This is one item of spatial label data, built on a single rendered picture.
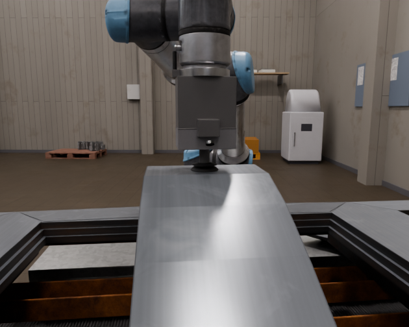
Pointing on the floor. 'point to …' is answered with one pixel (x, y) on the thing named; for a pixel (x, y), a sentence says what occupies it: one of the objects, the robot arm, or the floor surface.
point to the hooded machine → (302, 128)
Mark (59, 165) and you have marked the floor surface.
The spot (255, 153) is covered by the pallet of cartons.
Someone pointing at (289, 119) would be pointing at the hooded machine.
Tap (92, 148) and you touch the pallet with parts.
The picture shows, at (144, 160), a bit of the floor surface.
